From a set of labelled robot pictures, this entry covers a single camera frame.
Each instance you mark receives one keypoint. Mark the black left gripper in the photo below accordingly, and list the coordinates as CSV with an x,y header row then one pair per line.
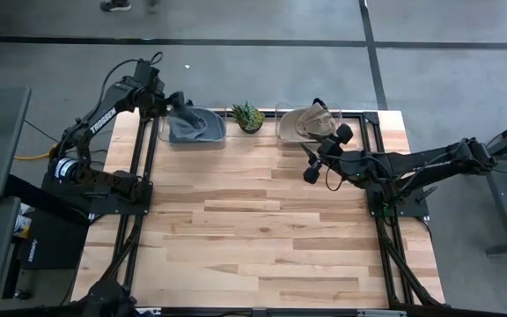
x,y
176,101

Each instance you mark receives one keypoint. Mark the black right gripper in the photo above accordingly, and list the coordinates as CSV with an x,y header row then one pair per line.
x,y
332,154

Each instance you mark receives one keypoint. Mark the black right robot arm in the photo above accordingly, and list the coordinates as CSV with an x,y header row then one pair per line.
x,y
425,165

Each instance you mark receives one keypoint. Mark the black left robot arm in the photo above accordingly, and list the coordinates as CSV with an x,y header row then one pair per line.
x,y
104,119

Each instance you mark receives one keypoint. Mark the clear plastic bin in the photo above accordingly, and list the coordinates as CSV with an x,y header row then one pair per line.
x,y
280,108
163,136

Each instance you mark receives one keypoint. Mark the black bin clip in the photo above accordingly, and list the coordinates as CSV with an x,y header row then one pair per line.
x,y
318,101

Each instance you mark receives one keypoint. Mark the potted green succulent plant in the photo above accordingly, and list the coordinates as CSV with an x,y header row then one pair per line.
x,y
248,116

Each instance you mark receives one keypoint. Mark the person's shoe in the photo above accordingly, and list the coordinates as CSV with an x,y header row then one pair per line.
x,y
115,5

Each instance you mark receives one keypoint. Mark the black tool case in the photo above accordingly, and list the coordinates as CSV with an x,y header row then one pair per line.
x,y
55,246

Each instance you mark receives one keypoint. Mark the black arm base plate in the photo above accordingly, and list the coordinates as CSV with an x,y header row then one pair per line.
x,y
414,209
104,207

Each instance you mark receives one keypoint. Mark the black aluminium table frame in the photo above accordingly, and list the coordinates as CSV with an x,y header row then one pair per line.
x,y
145,229

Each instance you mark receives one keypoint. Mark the white metal bracket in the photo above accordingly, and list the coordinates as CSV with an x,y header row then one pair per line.
x,y
381,313

